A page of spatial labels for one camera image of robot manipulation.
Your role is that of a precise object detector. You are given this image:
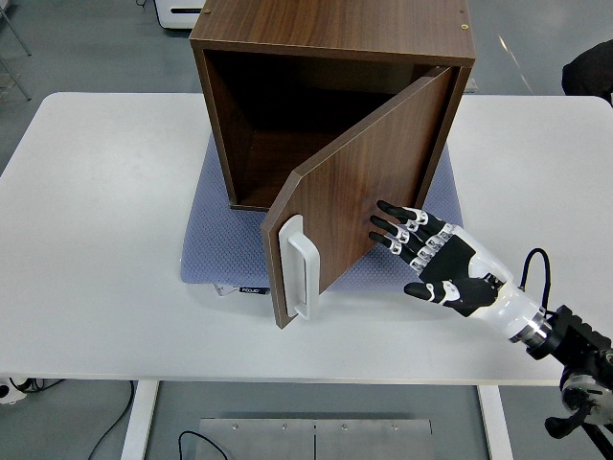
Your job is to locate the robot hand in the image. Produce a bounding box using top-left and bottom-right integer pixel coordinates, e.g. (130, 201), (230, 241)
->
(367, 199), (545, 342)

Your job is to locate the grey metal plate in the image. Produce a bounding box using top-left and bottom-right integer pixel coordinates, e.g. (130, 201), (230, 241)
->
(194, 418), (435, 460)

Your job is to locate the grey metal rack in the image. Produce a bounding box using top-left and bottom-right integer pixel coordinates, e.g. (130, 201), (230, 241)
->
(0, 0), (34, 104)

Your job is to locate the blue-grey textured mat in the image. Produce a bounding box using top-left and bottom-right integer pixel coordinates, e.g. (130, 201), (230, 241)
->
(179, 133), (464, 294)

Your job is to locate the brown wooden cabinet door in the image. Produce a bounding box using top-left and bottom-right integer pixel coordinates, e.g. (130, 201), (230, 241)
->
(261, 65), (455, 331)

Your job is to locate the brown wooden cabinet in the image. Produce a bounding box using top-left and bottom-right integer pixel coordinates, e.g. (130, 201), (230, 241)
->
(190, 0), (478, 215)

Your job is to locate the white appliance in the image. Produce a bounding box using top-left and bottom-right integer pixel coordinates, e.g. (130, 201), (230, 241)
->
(153, 0), (209, 32)

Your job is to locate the white table leg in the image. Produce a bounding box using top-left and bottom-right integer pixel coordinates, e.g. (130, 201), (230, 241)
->
(476, 384), (514, 460)
(120, 381), (160, 460)

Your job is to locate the black floor cable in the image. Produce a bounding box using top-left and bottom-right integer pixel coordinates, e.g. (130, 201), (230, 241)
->
(87, 380), (136, 460)
(178, 429), (227, 460)

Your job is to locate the person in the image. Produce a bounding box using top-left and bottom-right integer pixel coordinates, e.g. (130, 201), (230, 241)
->
(560, 40), (613, 104)

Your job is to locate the white door handle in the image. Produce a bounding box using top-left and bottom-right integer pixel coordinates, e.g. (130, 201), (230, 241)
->
(277, 214), (321, 321)

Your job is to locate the white power strip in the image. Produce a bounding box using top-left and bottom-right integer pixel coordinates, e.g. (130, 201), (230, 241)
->
(0, 376), (63, 406)

